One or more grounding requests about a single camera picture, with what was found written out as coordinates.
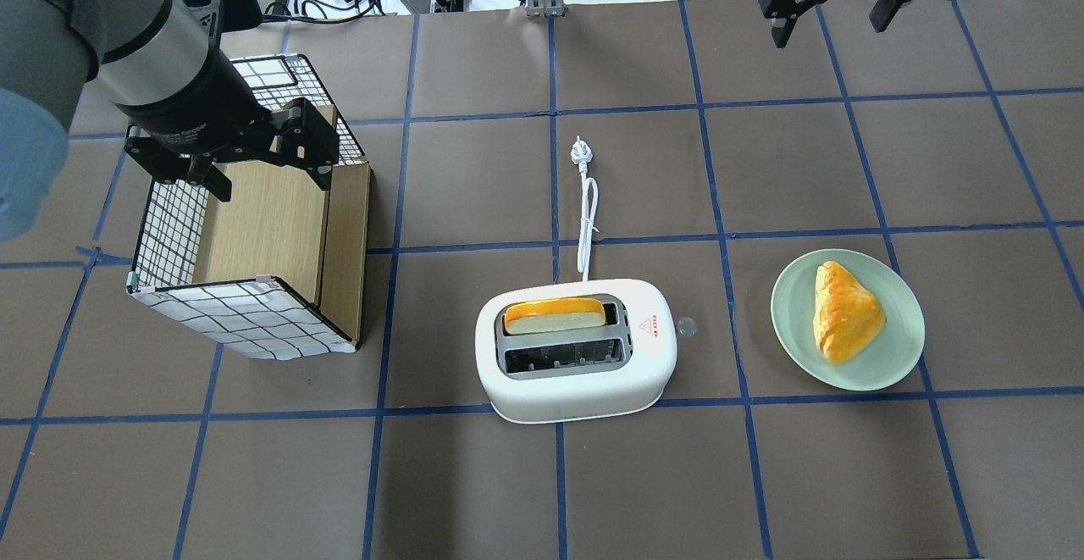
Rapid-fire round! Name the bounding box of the light green plate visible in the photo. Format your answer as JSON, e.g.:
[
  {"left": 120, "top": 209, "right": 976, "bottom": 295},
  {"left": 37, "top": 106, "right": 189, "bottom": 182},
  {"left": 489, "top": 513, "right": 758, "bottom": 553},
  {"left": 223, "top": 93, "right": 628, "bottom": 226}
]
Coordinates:
[{"left": 770, "top": 250, "right": 926, "bottom": 391}]

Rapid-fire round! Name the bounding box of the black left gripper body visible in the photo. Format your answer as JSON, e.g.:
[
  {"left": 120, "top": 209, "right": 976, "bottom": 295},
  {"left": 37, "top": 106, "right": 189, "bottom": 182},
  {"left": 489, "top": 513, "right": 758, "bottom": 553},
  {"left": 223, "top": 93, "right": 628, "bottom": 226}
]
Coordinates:
[{"left": 124, "top": 58, "right": 340, "bottom": 183}]

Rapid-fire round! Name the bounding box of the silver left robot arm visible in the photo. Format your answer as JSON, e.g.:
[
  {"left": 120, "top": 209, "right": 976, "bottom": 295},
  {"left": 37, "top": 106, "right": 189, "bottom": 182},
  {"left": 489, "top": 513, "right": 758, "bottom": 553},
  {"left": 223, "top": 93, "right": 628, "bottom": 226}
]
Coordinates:
[{"left": 1, "top": 0, "right": 340, "bottom": 240}]

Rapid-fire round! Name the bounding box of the triangular golden pastry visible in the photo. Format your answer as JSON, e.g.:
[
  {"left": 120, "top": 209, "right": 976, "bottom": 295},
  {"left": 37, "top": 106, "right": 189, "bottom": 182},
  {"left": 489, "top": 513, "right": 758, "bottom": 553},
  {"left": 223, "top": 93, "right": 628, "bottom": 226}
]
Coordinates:
[{"left": 812, "top": 260, "right": 887, "bottom": 364}]

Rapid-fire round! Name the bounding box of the yellow bread slice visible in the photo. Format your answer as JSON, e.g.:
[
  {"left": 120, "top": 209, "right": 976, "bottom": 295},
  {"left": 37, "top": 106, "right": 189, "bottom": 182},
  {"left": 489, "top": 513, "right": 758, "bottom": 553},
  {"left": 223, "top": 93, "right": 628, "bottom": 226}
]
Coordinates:
[{"left": 502, "top": 297, "right": 607, "bottom": 335}]

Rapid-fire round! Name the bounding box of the checkered basket with wooden shelf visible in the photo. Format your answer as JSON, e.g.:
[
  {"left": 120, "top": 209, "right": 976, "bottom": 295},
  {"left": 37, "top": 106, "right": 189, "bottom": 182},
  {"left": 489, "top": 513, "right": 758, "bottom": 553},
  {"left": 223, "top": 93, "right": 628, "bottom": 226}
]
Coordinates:
[{"left": 125, "top": 54, "right": 372, "bottom": 360}]

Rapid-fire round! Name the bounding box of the white power cord with plug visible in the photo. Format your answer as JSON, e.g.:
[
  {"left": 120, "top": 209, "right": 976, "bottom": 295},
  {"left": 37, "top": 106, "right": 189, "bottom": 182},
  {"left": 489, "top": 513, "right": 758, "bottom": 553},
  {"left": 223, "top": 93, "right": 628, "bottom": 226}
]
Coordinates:
[{"left": 571, "top": 136, "right": 601, "bottom": 283}]

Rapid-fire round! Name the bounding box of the white toaster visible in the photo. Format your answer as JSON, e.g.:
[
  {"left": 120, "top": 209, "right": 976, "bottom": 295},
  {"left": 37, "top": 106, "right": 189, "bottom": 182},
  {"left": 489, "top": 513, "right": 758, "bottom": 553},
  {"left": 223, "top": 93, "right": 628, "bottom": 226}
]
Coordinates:
[{"left": 473, "top": 279, "right": 678, "bottom": 424}]

